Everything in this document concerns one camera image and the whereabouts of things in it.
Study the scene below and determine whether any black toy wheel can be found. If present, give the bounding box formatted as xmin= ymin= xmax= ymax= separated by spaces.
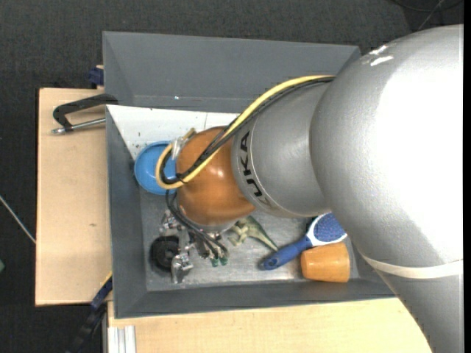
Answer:
xmin=149 ymin=235 xmax=182 ymax=272

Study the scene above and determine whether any green toy dinosaur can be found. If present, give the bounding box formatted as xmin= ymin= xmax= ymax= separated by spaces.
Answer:
xmin=225 ymin=215 xmax=279 ymax=252

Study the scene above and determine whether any grey metal bin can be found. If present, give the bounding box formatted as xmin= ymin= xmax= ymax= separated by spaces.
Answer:
xmin=102 ymin=30 xmax=397 ymax=320

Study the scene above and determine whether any blue and white brush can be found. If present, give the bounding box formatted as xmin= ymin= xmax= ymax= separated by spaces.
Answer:
xmin=258 ymin=211 xmax=349 ymax=271

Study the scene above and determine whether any blue bowl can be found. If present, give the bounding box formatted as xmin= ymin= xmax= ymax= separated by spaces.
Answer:
xmin=133 ymin=140 xmax=181 ymax=196

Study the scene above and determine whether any orange cup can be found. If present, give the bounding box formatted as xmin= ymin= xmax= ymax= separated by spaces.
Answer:
xmin=300 ymin=241 xmax=351 ymax=284

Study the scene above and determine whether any pale brown flat board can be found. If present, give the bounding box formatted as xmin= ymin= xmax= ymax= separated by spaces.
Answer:
xmin=35 ymin=88 xmax=113 ymax=307

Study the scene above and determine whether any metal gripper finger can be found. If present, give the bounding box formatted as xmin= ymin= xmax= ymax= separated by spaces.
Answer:
xmin=170 ymin=253 xmax=195 ymax=285
xmin=158 ymin=211 xmax=185 ymax=235

